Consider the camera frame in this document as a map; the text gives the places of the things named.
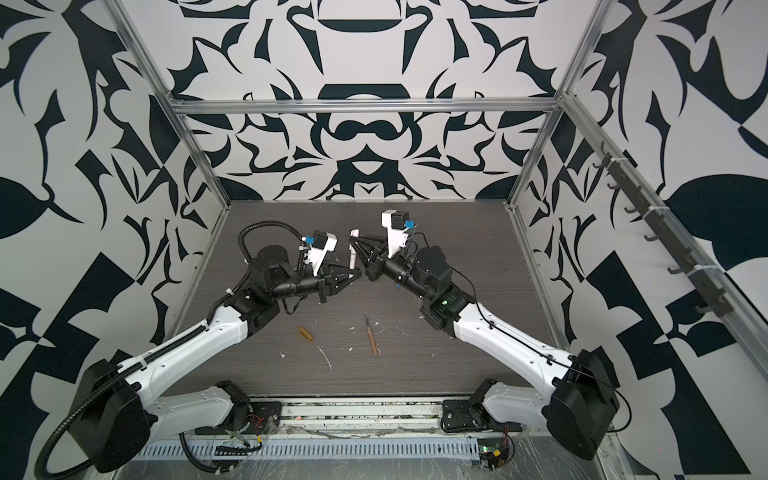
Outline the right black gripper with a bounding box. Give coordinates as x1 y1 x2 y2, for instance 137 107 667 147
354 235 437 305

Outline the pink pen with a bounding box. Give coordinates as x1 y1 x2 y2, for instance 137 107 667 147
349 229 360 269

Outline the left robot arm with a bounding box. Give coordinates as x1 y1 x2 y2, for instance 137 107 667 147
34 220 362 479

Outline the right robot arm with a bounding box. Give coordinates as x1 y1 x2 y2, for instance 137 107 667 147
349 235 631 460

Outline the orange pen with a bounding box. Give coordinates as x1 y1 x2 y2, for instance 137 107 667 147
364 314 380 356

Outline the white paper strip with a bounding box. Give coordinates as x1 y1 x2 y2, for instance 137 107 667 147
316 345 333 370

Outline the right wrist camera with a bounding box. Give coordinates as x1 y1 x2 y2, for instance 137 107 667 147
381 210 416 259

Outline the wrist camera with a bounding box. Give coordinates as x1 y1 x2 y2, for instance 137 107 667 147
381 210 416 259
302 230 338 277

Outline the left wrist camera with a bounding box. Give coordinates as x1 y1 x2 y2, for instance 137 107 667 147
302 230 338 277

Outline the aluminium front rail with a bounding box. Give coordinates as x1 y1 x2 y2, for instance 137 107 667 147
101 392 616 442

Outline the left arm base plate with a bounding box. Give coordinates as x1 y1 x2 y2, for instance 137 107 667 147
194 400 283 435

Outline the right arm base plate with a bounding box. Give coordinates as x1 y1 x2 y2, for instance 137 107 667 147
440 400 523 433

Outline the white cable duct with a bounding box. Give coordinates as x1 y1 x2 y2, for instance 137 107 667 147
134 439 481 462

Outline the wall hook rack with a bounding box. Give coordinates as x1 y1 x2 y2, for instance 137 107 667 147
594 142 737 318

